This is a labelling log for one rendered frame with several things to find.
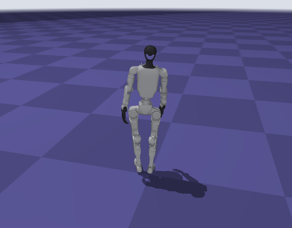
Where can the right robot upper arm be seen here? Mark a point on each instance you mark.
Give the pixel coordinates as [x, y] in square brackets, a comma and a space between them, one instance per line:
[164, 80]

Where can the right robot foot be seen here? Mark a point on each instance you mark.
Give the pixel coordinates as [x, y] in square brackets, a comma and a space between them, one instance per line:
[150, 169]

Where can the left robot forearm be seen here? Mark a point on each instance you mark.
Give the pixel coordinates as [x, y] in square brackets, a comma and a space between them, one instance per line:
[126, 98]

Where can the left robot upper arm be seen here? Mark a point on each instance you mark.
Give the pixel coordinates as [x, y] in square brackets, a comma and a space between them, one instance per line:
[131, 78]

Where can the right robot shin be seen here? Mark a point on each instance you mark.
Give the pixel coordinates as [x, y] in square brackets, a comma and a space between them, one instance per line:
[152, 152]

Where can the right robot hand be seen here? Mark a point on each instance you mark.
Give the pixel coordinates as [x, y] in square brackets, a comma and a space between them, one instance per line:
[162, 109]

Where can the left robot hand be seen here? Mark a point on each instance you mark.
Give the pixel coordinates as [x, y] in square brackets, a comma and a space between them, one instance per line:
[124, 114]

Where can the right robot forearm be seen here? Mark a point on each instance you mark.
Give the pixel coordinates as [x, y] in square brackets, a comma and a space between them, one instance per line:
[163, 99]

